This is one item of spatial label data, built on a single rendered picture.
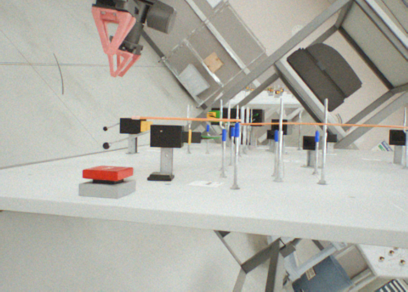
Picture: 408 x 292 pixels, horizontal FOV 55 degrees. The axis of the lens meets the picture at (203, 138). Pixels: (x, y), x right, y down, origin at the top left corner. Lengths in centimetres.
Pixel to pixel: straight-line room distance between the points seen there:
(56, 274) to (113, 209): 39
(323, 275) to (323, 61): 383
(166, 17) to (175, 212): 67
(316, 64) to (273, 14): 665
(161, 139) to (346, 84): 117
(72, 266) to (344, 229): 60
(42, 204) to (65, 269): 36
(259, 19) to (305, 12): 91
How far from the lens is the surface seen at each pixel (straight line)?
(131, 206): 46
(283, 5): 839
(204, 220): 44
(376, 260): 685
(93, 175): 51
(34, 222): 88
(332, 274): 522
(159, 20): 103
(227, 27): 833
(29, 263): 82
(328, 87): 173
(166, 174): 64
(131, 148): 110
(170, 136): 69
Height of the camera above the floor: 133
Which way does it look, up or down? 12 degrees down
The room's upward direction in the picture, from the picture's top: 51 degrees clockwise
